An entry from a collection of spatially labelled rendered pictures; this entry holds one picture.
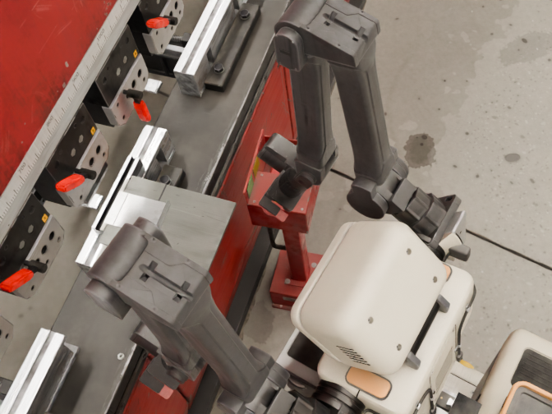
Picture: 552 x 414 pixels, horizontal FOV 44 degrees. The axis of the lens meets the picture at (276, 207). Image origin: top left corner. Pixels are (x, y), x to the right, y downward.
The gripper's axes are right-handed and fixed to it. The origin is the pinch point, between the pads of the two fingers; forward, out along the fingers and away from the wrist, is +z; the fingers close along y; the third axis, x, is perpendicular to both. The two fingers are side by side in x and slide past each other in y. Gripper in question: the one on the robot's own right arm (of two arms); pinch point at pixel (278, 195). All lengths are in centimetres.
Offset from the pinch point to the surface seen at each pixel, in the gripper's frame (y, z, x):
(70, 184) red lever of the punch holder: 29.4, -17.4, -34.4
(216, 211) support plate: 10.3, 4.2, -9.1
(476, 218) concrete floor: -70, 74, 75
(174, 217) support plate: 16.0, 7.6, -15.9
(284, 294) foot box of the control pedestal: -6, 83, 30
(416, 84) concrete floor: -117, 95, 33
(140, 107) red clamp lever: 4.9, -6.2, -34.9
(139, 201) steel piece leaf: 16.7, 11.8, -24.4
